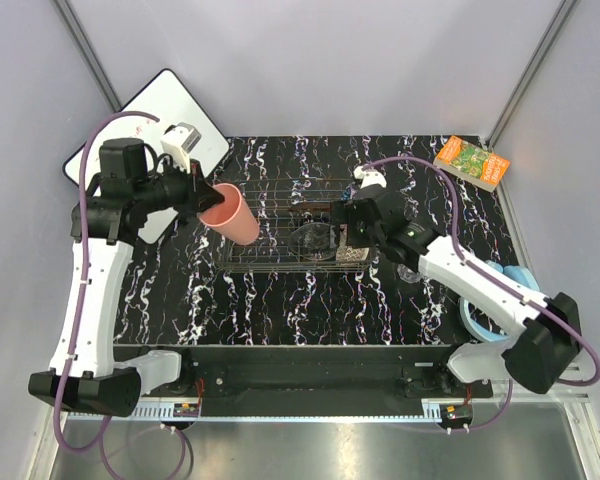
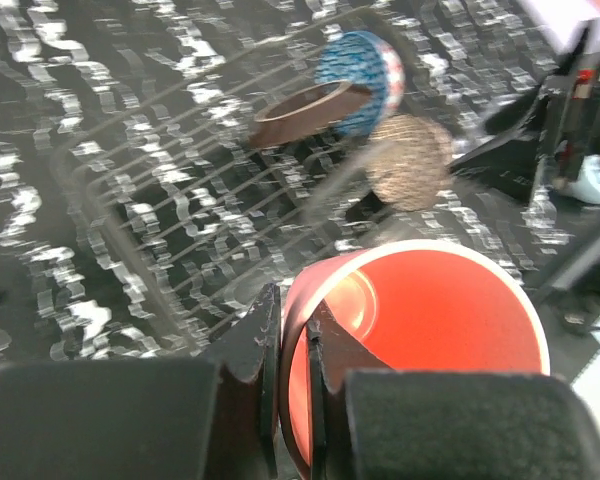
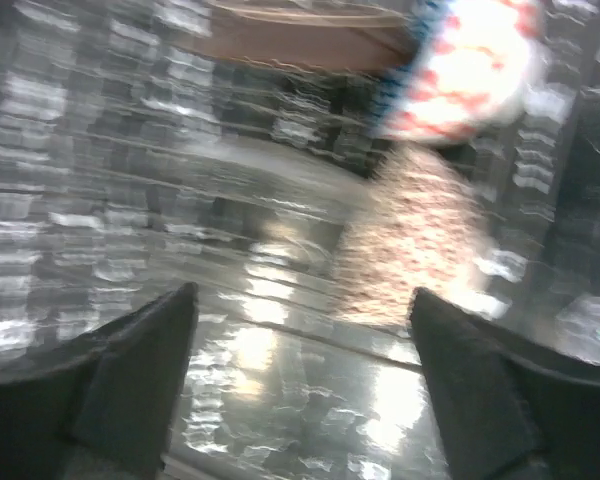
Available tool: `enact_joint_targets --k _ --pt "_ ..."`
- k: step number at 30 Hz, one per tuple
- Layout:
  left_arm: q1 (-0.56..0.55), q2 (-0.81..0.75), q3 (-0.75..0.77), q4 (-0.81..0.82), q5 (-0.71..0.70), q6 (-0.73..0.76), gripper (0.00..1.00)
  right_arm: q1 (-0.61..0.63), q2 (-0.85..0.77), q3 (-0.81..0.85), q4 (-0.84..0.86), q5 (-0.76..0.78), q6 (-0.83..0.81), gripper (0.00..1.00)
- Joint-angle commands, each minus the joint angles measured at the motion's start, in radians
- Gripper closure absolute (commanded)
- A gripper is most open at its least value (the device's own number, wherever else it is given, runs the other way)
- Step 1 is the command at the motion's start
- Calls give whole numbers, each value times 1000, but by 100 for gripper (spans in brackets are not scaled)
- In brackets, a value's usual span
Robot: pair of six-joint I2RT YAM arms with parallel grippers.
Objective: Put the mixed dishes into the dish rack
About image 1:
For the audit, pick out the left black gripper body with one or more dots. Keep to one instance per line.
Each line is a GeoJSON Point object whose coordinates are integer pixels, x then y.
{"type": "Point", "coordinates": [183, 190]}

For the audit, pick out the pink plastic cup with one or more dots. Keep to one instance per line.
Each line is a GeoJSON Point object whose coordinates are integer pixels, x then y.
{"type": "Point", "coordinates": [232, 218]}

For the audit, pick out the clear drinking glass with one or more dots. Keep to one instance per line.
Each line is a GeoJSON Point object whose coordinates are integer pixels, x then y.
{"type": "Point", "coordinates": [407, 275]}

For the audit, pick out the brown patterned ceramic bowl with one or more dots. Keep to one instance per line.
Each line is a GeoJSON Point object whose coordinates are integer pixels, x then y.
{"type": "Point", "coordinates": [346, 254]}

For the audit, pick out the wire dish rack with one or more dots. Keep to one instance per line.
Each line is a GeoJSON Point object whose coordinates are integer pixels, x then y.
{"type": "Point", "coordinates": [269, 200]}

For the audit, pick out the clear glass square plate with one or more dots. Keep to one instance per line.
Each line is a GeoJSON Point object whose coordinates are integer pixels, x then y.
{"type": "Point", "coordinates": [313, 242]}

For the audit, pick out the red floral plate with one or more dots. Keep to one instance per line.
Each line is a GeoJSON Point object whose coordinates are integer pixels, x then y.
{"type": "Point", "coordinates": [310, 206]}

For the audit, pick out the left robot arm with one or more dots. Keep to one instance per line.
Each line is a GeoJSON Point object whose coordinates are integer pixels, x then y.
{"type": "Point", "coordinates": [83, 375]}

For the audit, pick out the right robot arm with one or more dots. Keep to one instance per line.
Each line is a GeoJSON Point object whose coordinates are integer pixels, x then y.
{"type": "Point", "coordinates": [540, 331]}

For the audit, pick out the orange green book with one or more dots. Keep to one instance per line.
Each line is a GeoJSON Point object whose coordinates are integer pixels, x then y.
{"type": "Point", "coordinates": [472, 163]}

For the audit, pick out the light blue headphones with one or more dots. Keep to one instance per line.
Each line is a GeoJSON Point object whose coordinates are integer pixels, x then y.
{"type": "Point", "coordinates": [469, 313]}

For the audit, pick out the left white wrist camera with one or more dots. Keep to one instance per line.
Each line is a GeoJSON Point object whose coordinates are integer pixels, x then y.
{"type": "Point", "coordinates": [178, 142]}

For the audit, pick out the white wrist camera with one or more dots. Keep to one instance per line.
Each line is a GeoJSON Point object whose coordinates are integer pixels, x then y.
{"type": "Point", "coordinates": [367, 177]}
{"type": "Point", "coordinates": [178, 142]}

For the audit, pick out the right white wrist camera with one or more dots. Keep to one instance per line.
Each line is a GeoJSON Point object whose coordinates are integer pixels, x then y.
{"type": "Point", "coordinates": [367, 177]}

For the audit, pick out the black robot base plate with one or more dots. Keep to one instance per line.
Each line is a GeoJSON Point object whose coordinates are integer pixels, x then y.
{"type": "Point", "coordinates": [415, 371]}

